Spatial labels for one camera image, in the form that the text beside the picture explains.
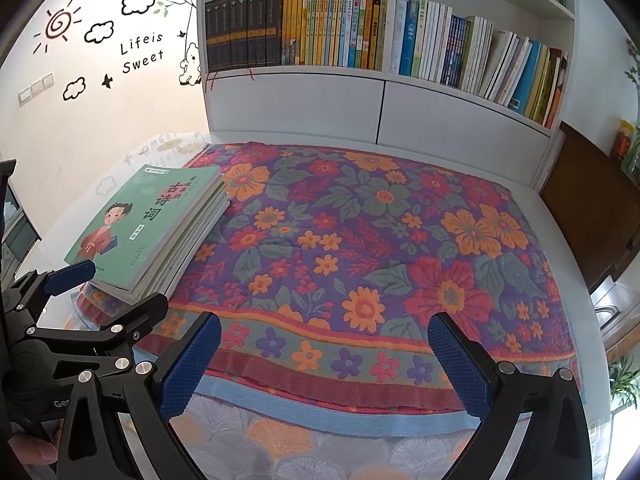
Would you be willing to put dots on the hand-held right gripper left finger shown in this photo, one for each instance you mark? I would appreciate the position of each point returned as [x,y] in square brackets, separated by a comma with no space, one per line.
[192,365]

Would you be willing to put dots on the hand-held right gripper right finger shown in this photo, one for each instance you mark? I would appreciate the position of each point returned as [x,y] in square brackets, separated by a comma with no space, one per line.
[457,365]

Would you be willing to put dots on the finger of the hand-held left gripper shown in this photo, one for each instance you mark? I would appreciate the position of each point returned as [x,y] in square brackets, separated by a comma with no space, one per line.
[70,275]
[140,312]

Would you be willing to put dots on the row of blue and white books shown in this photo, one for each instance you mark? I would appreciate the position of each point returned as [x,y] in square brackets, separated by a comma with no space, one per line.
[450,45]

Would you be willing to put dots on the person's left hand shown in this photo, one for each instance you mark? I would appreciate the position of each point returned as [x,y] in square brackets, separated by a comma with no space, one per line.
[32,452]

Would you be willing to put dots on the floral blanket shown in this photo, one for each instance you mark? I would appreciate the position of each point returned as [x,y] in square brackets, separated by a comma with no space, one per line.
[350,240]

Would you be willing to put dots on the green potted plant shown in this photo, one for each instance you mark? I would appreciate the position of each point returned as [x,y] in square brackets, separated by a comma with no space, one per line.
[625,380]

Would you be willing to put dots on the brown wooden cabinet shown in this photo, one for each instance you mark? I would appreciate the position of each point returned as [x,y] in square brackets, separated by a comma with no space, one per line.
[590,200]

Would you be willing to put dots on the white bookshelf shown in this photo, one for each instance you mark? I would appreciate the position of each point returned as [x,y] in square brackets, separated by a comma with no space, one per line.
[450,115]

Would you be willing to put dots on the yellow red box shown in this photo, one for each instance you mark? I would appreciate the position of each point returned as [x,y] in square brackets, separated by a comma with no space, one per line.
[624,142]

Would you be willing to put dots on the glass vase with green stems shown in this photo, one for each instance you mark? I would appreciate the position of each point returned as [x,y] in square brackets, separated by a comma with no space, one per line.
[634,60]

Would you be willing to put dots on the small black cloud wall decal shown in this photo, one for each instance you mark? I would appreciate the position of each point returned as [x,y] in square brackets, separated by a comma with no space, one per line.
[74,89]

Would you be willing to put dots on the white wall switch panel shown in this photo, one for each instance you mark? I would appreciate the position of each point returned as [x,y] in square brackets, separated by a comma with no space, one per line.
[36,88]

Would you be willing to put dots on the black bird wall decal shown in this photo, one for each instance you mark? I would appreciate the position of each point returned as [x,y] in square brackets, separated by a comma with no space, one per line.
[106,80]

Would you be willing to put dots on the black lettering wall decal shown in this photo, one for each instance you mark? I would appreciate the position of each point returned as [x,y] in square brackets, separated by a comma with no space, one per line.
[142,53]

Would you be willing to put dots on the white bear wall decal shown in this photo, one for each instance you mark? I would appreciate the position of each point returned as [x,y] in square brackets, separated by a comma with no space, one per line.
[191,62]

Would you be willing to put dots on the medium black cloud wall decal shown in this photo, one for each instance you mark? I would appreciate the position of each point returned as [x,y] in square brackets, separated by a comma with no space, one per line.
[99,32]

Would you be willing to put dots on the red sun wall decal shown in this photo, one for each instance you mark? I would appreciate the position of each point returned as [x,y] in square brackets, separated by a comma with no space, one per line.
[57,23]

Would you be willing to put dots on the large black cloud wall decal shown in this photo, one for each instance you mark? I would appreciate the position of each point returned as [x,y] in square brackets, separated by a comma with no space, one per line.
[138,3]

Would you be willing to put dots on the green leaf tree wall decal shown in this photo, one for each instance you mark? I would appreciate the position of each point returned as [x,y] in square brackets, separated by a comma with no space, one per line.
[192,12]

